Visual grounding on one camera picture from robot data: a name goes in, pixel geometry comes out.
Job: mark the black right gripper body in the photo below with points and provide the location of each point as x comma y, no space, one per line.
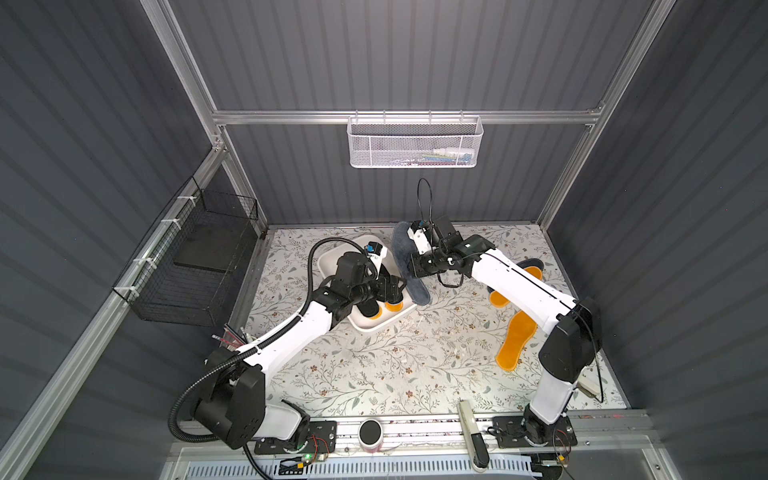
421,261

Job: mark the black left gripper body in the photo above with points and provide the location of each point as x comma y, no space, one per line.
383,288

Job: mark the orange insole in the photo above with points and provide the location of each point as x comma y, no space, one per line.
499,301
521,329
369,312

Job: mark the orange insole box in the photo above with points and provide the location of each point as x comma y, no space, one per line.
394,307

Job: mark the grey fleece insole front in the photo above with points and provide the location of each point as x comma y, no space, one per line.
403,247

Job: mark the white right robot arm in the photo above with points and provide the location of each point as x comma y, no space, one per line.
571,326

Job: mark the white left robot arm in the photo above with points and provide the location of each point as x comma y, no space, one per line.
229,402

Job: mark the white plastic storage box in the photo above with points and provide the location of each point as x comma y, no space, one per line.
368,317

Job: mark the white black handheld scraper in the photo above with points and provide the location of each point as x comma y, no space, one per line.
477,448

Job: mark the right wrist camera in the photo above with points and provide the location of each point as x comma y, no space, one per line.
418,233

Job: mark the white wire wall basket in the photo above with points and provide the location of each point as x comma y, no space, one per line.
414,141

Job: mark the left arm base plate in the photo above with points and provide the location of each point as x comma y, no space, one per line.
314,437

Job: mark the black wire side basket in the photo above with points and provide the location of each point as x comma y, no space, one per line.
195,266

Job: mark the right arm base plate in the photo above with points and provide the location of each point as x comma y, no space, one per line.
519,431

